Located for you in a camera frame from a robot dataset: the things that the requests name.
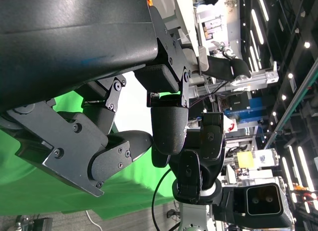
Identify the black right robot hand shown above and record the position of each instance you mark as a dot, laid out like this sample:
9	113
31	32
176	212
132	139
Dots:
211	141

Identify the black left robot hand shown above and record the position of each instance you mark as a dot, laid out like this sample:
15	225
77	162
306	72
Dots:
74	42

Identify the white desk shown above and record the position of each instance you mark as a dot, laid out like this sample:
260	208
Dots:
183	12

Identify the green tablecloth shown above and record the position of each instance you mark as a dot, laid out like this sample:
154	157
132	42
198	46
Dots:
37	191

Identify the black equipment base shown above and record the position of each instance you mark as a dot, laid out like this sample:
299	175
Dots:
37	223

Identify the aluminium profile frame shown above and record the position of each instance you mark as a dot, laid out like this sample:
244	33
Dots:
261	75

